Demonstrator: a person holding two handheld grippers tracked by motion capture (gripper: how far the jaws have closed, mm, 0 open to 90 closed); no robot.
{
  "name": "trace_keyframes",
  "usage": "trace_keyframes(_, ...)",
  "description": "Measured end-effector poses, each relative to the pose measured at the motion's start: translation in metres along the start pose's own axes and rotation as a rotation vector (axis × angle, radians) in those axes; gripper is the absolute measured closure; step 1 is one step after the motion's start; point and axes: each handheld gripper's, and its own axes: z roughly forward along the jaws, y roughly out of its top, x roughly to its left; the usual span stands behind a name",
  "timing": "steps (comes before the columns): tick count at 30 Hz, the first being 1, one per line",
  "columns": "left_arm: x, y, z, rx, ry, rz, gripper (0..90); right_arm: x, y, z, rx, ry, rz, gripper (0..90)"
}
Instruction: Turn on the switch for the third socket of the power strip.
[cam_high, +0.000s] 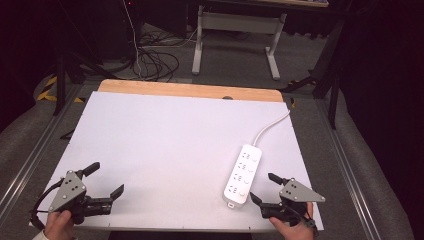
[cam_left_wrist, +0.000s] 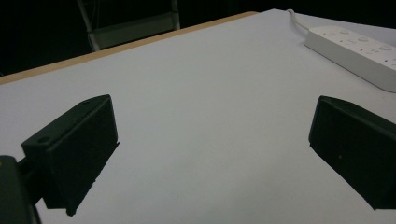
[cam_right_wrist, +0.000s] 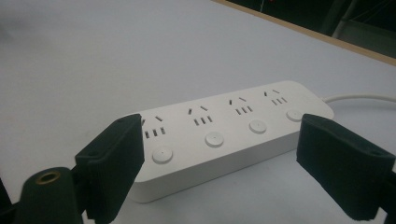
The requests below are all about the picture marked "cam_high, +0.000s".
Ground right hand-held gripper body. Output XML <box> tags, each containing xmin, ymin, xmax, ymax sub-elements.
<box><xmin>259</xmin><ymin>177</ymin><xmax>326</xmax><ymax>227</ymax></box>

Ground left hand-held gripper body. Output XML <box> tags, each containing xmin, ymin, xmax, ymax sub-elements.
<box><xmin>48</xmin><ymin>170</ymin><xmax>113</xmax><ymax>225</ymax></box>

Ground person's left hand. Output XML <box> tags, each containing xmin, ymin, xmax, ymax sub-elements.
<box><xmin>44</xmin><ymin>209</ymin><xmax>76</xmax><ymax>240</ymax></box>

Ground person's right hand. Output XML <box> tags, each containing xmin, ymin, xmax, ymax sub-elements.
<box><xmin>269</xmin><ymin>201</ymin><xmax>316</xmax><ymax>240</ymax></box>

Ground white power strip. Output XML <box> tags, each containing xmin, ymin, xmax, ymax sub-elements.
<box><xmin>222</xmin><ymin>143</ymin><xmax>263</xmax><ymax>209</ymax></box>

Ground white board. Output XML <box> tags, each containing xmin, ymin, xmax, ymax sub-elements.
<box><xmin>29</xmin><ymin>91</ymin><xmax>325</xmax><ymax>233</ymax></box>

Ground yellow black floor tape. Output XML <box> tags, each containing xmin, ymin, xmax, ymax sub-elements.
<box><xmin>36</xmin><ymin>75</ymin><xmax>85</xmax><ymax>104</ymax></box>

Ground black metal stand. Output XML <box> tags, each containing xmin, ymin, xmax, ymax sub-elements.
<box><xmin>281</xmin><ymin>19</ymin><xmax>346</xmax><ymax>130</ymax></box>
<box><xmin>49</xmin><ymin>19</ymin><xmax>118</xmax><ymax>116</ymax></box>

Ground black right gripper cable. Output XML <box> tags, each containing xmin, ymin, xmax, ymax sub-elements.
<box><xmin>293</xmin><ymin>206</ymin><xmax>320</xmax><ymax>238</ymax></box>

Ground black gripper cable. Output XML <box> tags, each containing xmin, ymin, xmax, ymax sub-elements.
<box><xmin>293</xmin><ymin>206</ymin><xmax>320</xmax><ymax>238</ymax></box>
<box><xmin>29</xmin><ymin>178</ymin><xmax>65</xmax><ymax>231</ymax></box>

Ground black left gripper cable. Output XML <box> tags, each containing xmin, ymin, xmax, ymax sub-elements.
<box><xmin>29</xmin><ymin>178</ymin><xmax>65</xmax><ymax>231</ymax></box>

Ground metal floor rail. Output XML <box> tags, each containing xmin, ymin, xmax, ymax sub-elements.
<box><xmin>0</xmin><ymin>84</ymin><xmax>84</xmax><ymax>216</ymax></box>
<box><xmin>315</xmin><ymin>99</ymin><xmax>384</xmax><ymax>240</ymax></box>

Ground white power strip cable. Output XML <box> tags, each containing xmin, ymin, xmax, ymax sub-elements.
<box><xmin>252</xmin><ymin>109</ymin><xmax>291</xmax><ymax>148</ymax></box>

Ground black floor cables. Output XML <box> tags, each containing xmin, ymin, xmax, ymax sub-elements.
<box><xmin>132</xmin><ymin>31</ymin><xmax>181</xmax><ymax>83</ymax></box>

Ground thin white floor cable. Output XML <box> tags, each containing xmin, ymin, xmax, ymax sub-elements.
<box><xmin>122</xmin><ymin>0</ymin><xmax>145</xmax><ymax>80</ymax></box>

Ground white metal desk frame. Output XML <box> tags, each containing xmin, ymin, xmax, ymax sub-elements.
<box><xmin>191</xmin><ymin>4</ymin><xmax>288</xmax><ymax>81</ymax></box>

